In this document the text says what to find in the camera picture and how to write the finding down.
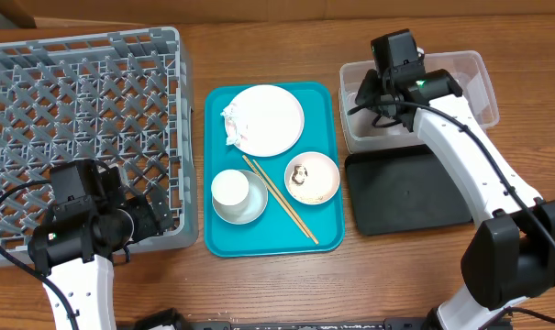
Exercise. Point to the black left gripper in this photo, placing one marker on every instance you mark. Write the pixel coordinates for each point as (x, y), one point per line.
(153, 215)

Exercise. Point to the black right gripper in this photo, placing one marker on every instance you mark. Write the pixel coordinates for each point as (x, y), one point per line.
(362, 95)

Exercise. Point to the white paper cup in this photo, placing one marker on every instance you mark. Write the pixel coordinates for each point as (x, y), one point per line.
(230, 187)

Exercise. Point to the grey bowl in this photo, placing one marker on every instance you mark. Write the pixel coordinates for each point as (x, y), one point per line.
(253, 206)

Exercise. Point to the white napkin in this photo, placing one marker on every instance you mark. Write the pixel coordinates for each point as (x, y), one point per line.
(235, 122)

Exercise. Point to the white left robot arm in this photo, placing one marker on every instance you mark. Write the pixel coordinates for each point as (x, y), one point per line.
(94, 215)

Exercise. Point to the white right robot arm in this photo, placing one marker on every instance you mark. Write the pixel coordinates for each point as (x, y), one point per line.
(511, 257)

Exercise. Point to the black food waste tray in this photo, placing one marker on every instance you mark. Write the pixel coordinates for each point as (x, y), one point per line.
(401, 190)

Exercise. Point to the clear plastic waste bin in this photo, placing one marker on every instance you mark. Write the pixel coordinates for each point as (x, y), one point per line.
(468, 69)

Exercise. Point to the large white plate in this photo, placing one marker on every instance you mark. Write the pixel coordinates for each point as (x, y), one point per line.
(275, 120)

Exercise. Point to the grey plastic dish rack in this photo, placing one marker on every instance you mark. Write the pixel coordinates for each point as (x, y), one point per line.
(124, 98)

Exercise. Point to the wooden chopstick right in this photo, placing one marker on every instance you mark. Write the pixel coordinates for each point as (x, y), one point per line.
(285, 204)

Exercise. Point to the wooden chopstick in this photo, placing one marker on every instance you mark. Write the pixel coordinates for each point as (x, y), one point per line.
(285, 204)
(249, 163)

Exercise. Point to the wooden chopstick left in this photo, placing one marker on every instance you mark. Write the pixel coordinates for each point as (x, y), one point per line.
(249, 163)

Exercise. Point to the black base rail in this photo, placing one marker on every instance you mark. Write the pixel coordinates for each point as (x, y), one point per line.
(173, 320)

